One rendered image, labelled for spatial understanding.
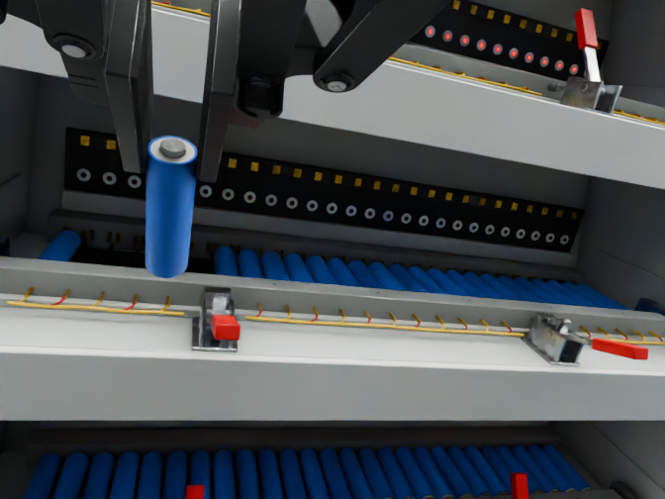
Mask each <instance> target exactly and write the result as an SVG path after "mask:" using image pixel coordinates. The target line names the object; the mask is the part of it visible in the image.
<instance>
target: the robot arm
mask: <svg viewBox="0 0 665 499"><path fill-rule="evenodd" d="M451 1H452V0H212V10H211V20H210V31H209V40H208V50H207V61H206V71H205V82H204V92H203V103H202V114H201V125H200V136H199V146H198V157H197V168H196V180H200V181H206V182H214V183H215V182H216V179H217V174H218V170H219V165H220V161H221V156H222V152H223V147H224V143H225V138H226V134H227V129H228V125H235V126H241V127H248V128H254V129H255V128H257V127H258V126H260V125H261V124H263V123H264V120H269V119H274V118H276V117H278V116H280V115H281V114H282V112H283V97H284V83H285V79H286V78H288V77H291V76H296V75H313V81H314V83H315V85H316V86H317V87H319V88H320V89H322V90H325V91H328V92H333V93H341V92H347V91H350V90H353V89H355V88H356V87H357V86H358V85H360V84H361V83H362V82H363V81H364V80H365V79H366V78H367V77H368V76H369V75H371V74H372V73H373V72H374V71H375V70H376V69H377V68H378V67H379V66H380V65H381V64H383V63H384V62H385V61H386V60H387V59H388V58H389V57H390V56H391V55H392V54H394V53H395V52H396V51H397V50H398V49H399V48H400V47H401V46H402V45H403V44H405V43H406V42H407V41H408V40H409V39H410V38H411V37H412V36H413V35H414V34H416V33H417V32H418V31H419V30H420V29H421V28H422V27H423V26H424V25H425V24H427V23H428V22H429V21H430V20H431V19H432V18H433V17H434V16H435V15H436V14H437V13H439V12H440V11H441V10H442V9H443V8H444V7H445V6H446V5H447V4H448V3H450V2H451ZM7 14H9V15H12V16H15V17H17V18H20V19H22V20H25V21H27V22H29V23H32V24H34V25H36V26H37V27H39V28H41V29H43V32H44V36H45V39H46V41H47V43H48V44H49V45H50V46H51V47H52V48H53V49H55V50H57V51H59V53H60V56H61V58H62V61H63V64H64V67H65V70H66V72H67V75H68V79H69V81H70V85H71V88H72V91H73V92H74V93H75V94H76V95H77V96H78V97H79V98H80V99H81V100H82V101H84V102H90V103H96V104H101V105H107V106H111V111H112V116H113V121H114V125H115V130H116V135H117V140H118V145H119V149H120V154H121V159H122V164H123V169H124V171H129V172H136V173H145V170H146V152H147V146H148V143H149V135H150V126H151V117H152V108H153V66H152V28H151V0H0V25H1V24H3V23H4V22H5V20H6V15H7Z"/></svg>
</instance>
